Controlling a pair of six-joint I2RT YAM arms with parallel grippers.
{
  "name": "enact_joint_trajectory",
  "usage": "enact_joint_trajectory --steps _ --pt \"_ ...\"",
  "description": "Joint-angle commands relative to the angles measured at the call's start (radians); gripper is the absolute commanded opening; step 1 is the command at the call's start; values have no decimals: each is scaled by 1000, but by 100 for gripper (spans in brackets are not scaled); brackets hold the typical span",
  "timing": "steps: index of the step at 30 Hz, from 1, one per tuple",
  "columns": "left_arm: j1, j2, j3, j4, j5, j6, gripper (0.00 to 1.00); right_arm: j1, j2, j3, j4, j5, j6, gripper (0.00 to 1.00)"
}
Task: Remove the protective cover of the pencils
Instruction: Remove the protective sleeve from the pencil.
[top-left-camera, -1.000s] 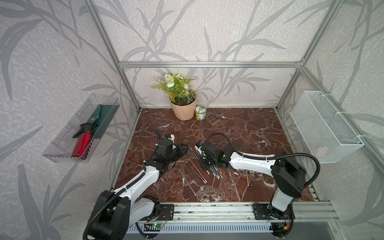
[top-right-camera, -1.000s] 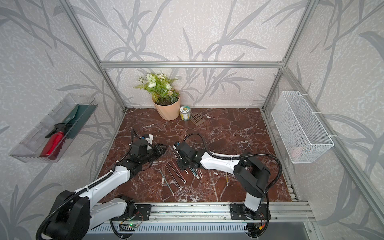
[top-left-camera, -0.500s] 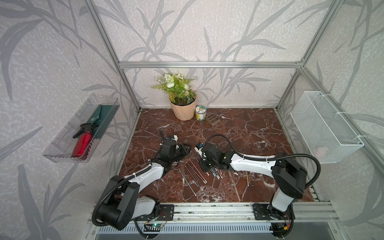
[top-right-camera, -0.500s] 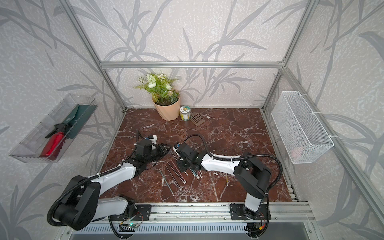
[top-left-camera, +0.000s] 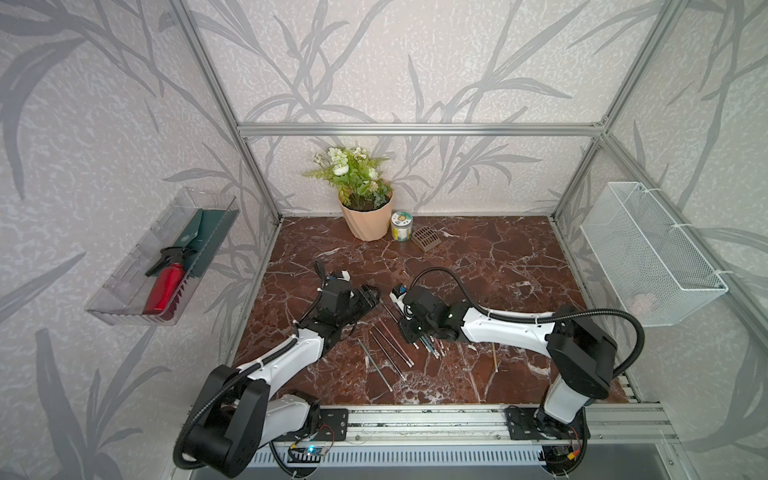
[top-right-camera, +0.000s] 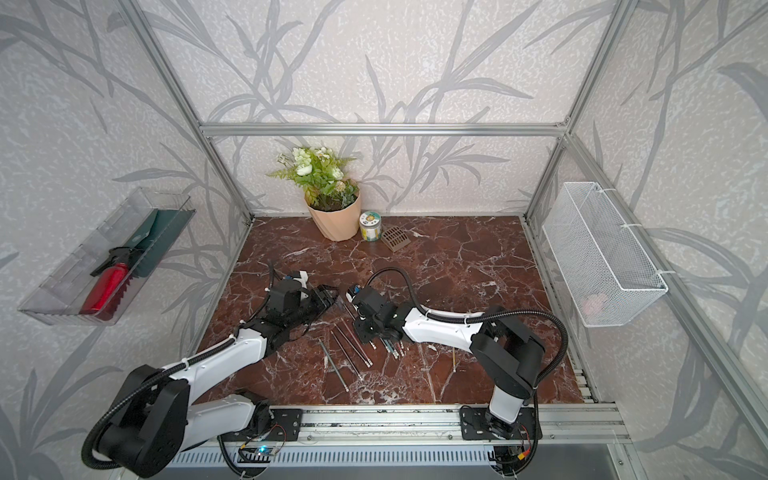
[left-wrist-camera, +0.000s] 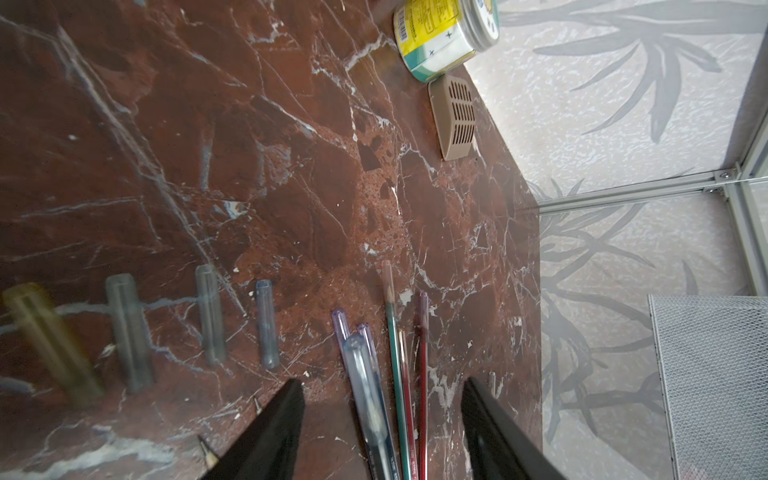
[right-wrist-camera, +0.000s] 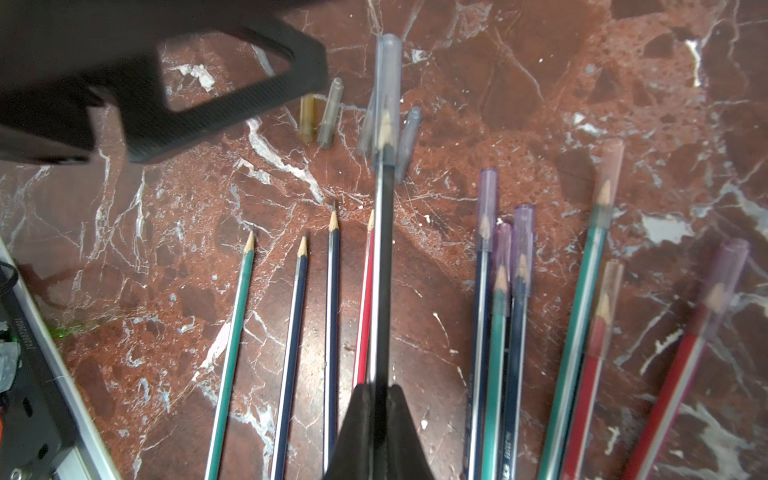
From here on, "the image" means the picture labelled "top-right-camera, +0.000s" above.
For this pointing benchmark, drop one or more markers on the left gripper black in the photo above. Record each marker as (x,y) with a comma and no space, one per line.
(323,301)

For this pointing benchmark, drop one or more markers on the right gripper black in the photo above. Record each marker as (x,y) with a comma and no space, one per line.
(356,325)

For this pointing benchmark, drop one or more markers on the red striped pencil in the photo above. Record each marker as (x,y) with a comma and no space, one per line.
(353,326)

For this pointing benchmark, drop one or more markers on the blue striped pencil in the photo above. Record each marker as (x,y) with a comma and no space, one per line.
(355,348)

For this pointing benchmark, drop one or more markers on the dark blue pencil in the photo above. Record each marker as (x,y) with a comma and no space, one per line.
(346,356)

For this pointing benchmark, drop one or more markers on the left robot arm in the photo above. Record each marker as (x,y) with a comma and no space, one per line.
(157,412)

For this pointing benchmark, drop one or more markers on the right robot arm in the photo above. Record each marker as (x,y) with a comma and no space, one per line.
(508,351)

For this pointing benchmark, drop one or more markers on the brown slotted plastic piece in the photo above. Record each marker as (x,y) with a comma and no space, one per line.
(395,238)

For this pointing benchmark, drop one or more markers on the yellow green tin can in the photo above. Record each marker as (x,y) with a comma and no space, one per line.
(370,223)

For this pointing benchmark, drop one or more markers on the terracotta pot with plant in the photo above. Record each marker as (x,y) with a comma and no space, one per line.
(331,195)

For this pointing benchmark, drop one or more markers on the green garden trowel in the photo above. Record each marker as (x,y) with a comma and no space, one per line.
(145,243)

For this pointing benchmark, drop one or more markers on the red spray bottle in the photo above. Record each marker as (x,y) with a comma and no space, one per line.
(113,277)

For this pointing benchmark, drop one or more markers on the pink object in basket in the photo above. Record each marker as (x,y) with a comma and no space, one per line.
(593,305)

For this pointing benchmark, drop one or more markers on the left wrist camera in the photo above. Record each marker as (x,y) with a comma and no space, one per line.
(301,276)

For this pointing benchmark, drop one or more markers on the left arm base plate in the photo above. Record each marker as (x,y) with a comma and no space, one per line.
(278,425)

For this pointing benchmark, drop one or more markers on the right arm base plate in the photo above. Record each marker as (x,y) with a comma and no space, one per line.
(478,424)

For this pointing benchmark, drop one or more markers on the circuit board with wires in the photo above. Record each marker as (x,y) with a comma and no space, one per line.
(251,453)

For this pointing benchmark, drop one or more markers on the clear plastic wall tray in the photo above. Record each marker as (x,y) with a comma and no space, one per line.
(58,299)

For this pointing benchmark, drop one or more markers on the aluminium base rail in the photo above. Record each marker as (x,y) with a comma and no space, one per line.
(438,424)

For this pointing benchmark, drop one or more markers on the white wire mesh basket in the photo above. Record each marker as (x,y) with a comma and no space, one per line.
(597,251)

